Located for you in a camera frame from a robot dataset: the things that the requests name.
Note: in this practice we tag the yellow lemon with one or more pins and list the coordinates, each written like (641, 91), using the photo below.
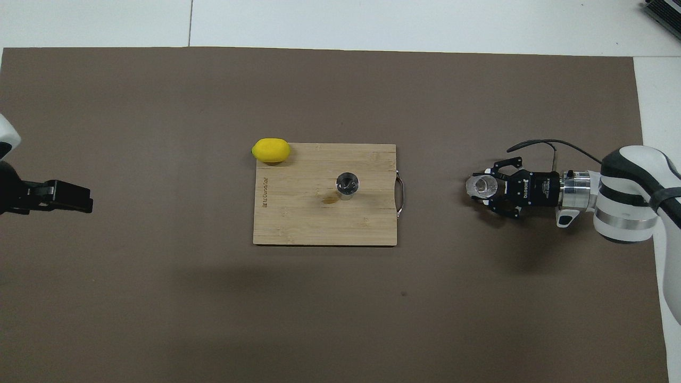
(271, 150)

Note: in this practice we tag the brown paper table mat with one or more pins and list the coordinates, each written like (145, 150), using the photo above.
(159, 292)

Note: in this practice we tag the bamboo cutting board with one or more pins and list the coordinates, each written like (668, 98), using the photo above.
(298, 213)

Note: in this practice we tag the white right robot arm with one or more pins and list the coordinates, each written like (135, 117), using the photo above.
(628, 197)

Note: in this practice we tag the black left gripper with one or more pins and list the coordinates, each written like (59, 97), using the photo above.
(11, 191)

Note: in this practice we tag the steel double jigger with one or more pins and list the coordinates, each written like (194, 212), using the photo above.
(347, 186)

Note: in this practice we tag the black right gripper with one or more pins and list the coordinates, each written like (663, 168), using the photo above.
(537, 189)

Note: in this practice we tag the clear glass cup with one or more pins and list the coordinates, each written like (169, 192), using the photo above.
(481, 188)

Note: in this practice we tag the grey ribbed device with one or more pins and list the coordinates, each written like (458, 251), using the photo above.
(665, 13)

